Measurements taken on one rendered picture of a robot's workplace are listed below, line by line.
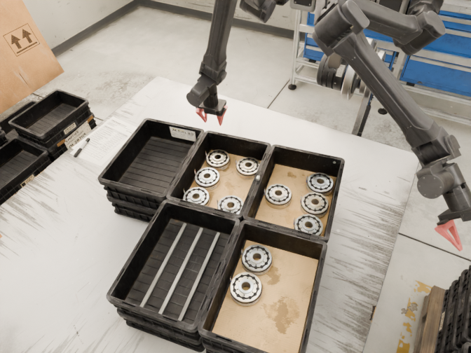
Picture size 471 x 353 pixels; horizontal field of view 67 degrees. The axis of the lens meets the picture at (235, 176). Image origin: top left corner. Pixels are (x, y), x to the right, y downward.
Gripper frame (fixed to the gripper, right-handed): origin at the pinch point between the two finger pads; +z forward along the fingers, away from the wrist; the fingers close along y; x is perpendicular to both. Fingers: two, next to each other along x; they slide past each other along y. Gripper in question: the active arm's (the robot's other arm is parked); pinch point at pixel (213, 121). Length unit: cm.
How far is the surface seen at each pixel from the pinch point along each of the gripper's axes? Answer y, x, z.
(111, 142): -64, 7, 36
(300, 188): 37.3, -3.6, 23.2
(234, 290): 27, -54, 19
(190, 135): -15.2, 6.4, 17.2
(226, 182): 7.4, -9.9, 23.0
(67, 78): -224, 132, 109
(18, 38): -250, 123, 65
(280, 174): 27.8, 1.3, 23.3
